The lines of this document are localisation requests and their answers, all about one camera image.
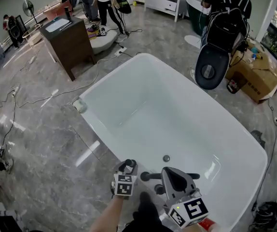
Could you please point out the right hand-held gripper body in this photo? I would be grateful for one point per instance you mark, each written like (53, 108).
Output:
(191, 211)

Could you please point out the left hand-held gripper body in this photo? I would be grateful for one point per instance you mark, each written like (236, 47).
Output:
(124, 185)

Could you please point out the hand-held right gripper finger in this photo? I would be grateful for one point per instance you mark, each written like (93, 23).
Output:
(188, 181)
(171, 185)

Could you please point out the person's left forearm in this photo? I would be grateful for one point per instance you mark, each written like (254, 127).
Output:
(107, 216)

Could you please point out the white bathtub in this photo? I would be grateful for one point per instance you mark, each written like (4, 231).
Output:
(165, 105)

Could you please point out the black faucet knob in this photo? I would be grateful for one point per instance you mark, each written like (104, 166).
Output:
(159, 189)

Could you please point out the black gooseneck faucet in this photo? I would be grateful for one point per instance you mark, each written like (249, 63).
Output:
(150, 176)

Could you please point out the red wristband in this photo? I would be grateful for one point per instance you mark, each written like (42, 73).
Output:
(206, 224)

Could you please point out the person's black clothing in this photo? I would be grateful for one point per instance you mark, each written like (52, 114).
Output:
(148, 216)

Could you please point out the black mesh waste bin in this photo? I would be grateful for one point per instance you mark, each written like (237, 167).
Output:
(258, 139)

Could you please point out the red black small box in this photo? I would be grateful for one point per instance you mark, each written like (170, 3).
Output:
(232, 86)

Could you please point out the black oval backpack device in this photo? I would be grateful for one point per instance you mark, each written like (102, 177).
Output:
(212, 66)

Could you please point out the large cardboard box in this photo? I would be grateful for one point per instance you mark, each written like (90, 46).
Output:
(256, 76)

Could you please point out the marble slab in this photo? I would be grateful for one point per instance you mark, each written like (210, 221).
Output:
(1, 216)

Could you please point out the white ceramic basin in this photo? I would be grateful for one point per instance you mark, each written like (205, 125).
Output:
(103, 42)

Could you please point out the brown wooden cabinet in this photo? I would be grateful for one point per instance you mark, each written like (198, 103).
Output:
(68, 45)

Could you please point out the white round floor mat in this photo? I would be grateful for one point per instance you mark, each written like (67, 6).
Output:
(192, 41)

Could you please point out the black backpack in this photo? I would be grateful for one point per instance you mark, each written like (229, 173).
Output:
(227, 30)

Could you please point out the white tray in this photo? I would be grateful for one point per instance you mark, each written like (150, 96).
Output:
(57, 25)

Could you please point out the black green oval device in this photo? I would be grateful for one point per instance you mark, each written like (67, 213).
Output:
(125, 6)

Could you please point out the white round stand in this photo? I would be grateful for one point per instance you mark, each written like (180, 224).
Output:
(31, 34)

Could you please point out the black cylinder bottle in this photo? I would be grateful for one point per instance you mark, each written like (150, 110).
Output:
(66, 13)

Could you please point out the black floor fan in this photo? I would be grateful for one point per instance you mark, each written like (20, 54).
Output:
(28, 7)

